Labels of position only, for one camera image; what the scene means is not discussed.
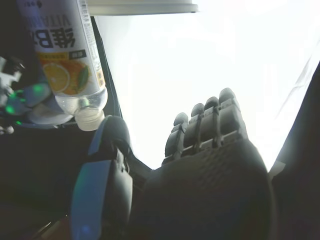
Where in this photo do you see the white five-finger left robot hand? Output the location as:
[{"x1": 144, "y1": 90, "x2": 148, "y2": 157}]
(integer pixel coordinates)
[{"x1": 69, "y1": 87, "x2": 279, "y2": 240}]

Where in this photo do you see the orange juice bottle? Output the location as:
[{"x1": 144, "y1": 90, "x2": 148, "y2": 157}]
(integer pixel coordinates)
[{"x1": 16, "y1": 0, "x2": 109, "y2": 132}]

